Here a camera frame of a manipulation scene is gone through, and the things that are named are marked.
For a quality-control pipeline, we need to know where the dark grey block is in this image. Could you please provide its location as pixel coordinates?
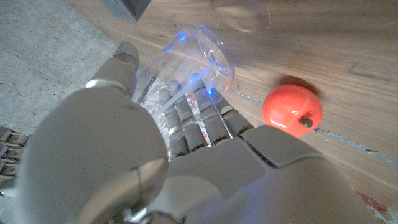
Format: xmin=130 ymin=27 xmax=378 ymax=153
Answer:
xmin=99 ymin=0 xmax=152 ymax=22

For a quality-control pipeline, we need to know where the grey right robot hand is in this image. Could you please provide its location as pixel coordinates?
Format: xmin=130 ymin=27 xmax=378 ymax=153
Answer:
xmin=0 ymin=126 xmax=29 ymax=187

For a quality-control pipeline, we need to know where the clear plastic spray bottle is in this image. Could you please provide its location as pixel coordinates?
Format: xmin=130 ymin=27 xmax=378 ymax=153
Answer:
xmin=132 ymin=24 xmax=236 ymax=116

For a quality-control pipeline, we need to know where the orange toy ball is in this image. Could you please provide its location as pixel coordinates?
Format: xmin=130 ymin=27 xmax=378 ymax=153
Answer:
xmin=261 ymin=83 xmax=323 ymax=138

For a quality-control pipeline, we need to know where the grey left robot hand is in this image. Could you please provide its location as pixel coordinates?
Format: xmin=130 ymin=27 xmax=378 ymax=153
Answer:
xmin=12 ymin=41 xmax=386 ymax=224

